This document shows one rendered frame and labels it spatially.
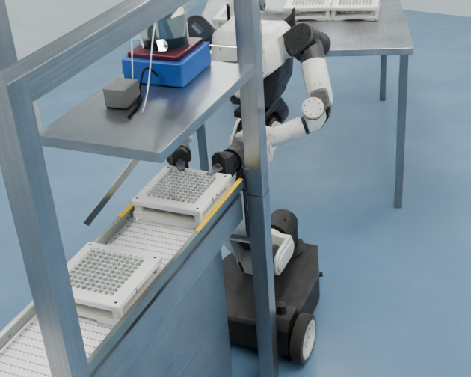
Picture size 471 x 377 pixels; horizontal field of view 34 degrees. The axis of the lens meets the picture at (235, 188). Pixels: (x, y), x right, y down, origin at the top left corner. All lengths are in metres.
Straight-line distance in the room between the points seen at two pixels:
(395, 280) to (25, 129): 2.49
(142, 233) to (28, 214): 0.94
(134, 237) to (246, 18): 0.75
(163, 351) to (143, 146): 0.70
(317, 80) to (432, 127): 2.42
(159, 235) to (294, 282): 1.09
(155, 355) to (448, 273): 1.79
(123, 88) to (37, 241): 0.73
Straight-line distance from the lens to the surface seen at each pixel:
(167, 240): 2.40
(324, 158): 4.70
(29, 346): 2.10
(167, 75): 2.31
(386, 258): 3.82
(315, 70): 2.78
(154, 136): 2.02
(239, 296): 3.31
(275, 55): 2.84
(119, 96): 2.19
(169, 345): 2.42
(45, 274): 1.62
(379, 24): 4.15
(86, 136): 2.07
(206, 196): 2.46
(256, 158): 2.58
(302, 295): 3.30
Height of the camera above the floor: 2.18
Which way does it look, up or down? 29 degrees down
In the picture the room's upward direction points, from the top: 4 degrees counter-clockwise
